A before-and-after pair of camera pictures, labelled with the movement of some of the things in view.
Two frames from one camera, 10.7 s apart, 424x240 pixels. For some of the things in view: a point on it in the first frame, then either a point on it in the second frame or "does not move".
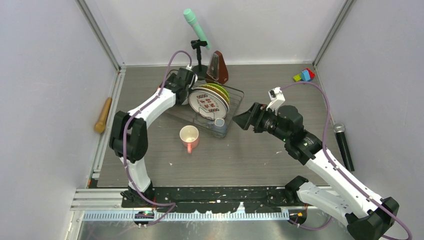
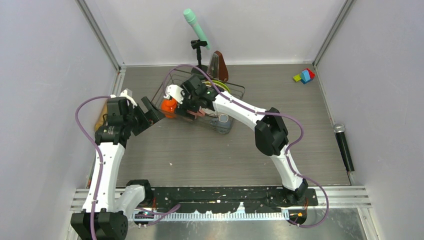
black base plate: x=211 y=199 does not move
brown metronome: x=216 y=69 does not move
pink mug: x=189 y=135 to x=200 y=113
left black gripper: x=171 y=80 to x=149 y=118
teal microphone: x=190 y=17 does not move
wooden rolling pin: x=99 y=127 does not move
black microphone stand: x=200 y=70 does not move
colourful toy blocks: x=306 y=75 does not move
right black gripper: x=249 y=117 to x=183 y=106
